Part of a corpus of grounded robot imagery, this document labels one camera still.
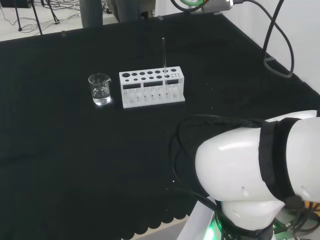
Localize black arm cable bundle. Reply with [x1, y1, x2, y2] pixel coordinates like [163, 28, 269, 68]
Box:
[169, 113, 266, 211]

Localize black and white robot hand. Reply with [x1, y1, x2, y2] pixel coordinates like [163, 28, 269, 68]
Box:
[201, 0, 236, 15]

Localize clear glass beaker with water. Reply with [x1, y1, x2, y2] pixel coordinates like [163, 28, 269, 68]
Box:
[87, 72, 112, 106]

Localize thick black camera cable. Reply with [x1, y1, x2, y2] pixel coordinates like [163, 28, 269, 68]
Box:
[233, 0, 295, 79]

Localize dark grey pole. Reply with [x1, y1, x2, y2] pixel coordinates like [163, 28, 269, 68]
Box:
[81, 0, 104, 28]

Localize black bench cloth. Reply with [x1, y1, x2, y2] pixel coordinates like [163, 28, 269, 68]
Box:
[0, 10, 320, 237]

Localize dark grey stand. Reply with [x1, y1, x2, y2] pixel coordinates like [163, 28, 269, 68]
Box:
[117, 0, 157, 23]

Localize black tripod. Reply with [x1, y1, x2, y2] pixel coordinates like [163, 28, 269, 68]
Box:
[12, 0, 61, 36]

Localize green cable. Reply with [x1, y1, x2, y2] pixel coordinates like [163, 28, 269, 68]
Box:
[171, 0, 210, 13]

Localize clear glass rod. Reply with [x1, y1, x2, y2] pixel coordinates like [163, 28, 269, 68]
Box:
[161, 37, 169, 97]

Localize white test tube rack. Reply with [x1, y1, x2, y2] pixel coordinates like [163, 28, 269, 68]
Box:
[118, 66, 186, 110]

